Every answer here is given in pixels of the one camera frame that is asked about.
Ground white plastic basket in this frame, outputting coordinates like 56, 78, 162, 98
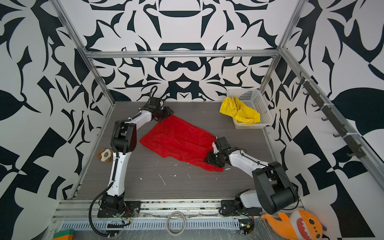
226, 89, 274, 130

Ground green orange block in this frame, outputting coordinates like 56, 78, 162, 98
53, 230, 74, 240

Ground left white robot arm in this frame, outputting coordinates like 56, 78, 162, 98
101, 97, 174, 214

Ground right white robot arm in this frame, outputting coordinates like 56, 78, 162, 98
205, 137, 299, 215

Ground yellow shorts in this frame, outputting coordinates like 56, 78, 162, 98
220, 97, 261, 125

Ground aluminium frame crossbar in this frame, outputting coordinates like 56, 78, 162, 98
85, 50, 278, 59

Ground red shorts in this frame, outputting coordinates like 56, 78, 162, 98
140, 116, 223, 172

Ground brown white paw toy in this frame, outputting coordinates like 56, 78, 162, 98
97, 149, 114, 163

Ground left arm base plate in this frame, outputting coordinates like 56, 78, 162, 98
97, 201, 142, 218

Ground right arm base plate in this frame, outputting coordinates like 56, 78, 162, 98
219, 198, 263, 217

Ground black wall hook rack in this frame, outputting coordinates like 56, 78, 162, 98
297, 72, 367, 159

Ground orange shark plush toy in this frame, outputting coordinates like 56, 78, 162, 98
262, 210, 324, 240

